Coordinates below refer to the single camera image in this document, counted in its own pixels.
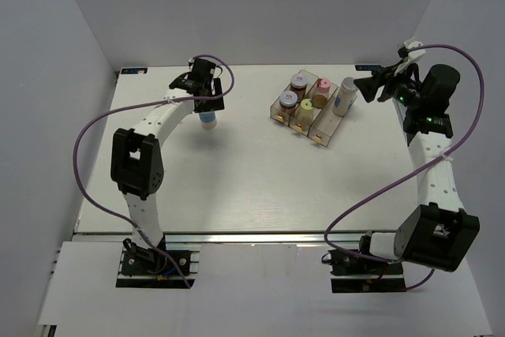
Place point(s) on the yellow lid spice bottle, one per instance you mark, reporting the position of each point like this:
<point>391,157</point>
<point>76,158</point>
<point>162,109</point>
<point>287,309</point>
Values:
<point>305,114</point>

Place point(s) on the blue table sticker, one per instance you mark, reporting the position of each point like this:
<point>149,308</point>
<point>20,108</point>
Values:
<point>134,71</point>
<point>367,67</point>

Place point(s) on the left blue table sticker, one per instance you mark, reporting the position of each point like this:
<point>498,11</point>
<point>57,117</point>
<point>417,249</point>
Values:
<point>134,71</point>

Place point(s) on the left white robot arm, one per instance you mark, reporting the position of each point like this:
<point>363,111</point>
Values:
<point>136,160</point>

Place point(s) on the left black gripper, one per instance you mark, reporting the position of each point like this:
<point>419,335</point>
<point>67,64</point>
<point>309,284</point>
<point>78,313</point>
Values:
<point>214,104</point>

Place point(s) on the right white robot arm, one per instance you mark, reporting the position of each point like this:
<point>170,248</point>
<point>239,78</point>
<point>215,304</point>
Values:
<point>439,231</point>

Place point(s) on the right blue table sticker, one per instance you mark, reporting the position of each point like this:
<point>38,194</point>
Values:
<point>367,67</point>

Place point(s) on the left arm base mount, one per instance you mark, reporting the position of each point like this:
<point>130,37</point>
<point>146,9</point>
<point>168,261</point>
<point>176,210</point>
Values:
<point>147,268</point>

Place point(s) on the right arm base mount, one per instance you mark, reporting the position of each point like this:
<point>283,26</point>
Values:
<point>351,273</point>

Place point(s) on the dark brown sauce jar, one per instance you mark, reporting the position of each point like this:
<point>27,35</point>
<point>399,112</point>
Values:
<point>298,85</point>

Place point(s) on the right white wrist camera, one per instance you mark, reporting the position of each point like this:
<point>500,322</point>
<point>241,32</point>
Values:
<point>410,53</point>

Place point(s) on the right clear organizer bin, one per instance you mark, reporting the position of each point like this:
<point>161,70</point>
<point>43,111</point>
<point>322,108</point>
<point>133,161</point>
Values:
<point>325,125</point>

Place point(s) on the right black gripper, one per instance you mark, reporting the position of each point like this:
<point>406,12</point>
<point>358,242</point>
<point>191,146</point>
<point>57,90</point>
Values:
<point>368,86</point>

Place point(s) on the silver lid blue label bottle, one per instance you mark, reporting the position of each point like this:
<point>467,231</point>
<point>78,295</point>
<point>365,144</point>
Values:
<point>208,120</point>

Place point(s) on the silver lid white bottle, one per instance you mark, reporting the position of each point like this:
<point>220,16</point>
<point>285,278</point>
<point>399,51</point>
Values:
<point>345,97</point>

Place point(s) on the orange label sauce jar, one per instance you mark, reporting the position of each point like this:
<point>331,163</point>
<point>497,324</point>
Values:
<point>287,103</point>

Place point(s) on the pink lid spice bottle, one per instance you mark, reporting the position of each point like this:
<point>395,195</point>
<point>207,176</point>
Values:
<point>321,93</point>

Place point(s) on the middle clear organizer bin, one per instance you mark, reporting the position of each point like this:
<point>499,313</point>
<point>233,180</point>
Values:
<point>308,95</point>

